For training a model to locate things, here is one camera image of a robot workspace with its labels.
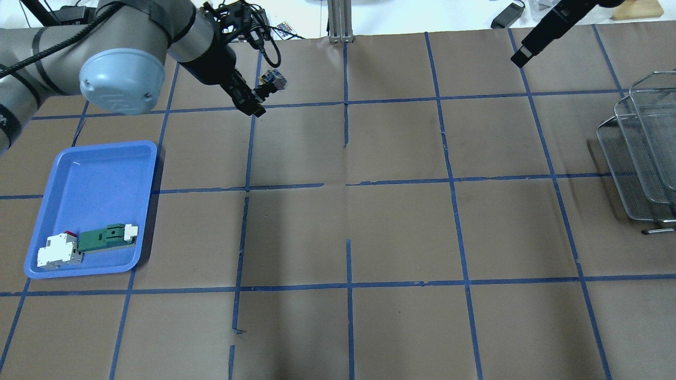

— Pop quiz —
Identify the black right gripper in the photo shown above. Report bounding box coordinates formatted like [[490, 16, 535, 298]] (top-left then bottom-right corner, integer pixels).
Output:
[[510, 1, 602, 68]]

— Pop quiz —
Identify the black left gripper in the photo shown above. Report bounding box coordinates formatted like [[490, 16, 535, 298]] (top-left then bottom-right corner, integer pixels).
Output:
[[184, 3, 278, 118]]

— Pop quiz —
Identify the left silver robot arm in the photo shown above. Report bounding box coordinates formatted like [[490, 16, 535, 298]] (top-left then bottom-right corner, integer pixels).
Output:
[[1, 1, 287, 152]]

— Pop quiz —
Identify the black power adapter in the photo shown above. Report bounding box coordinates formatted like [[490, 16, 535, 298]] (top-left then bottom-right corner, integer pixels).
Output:
[[490, 1, 526, 30]]

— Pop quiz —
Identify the wooden board stand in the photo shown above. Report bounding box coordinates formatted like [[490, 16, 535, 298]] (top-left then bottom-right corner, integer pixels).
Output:
[[610, 0, 664, 21]]

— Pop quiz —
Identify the blue plastic tray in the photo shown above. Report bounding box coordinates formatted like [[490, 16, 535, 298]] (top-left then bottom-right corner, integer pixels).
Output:
[[24, 140, 157, 279]]

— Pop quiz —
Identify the green terminal block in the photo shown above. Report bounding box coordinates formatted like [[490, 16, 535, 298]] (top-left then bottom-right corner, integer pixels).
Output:
[[77, 223, 139, 253]]

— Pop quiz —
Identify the white circuit breaker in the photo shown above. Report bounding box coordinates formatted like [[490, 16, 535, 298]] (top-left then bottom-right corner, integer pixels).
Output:
[[36, 231, 83, 270]]

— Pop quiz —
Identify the aluminium frame post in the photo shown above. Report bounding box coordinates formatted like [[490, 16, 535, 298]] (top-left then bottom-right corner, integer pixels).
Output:
[[327, 0, 354, 45]]

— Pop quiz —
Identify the silver wire mesh shelf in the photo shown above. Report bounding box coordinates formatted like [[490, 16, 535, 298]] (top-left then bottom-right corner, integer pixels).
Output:
[[596, 70, 674, 235]]

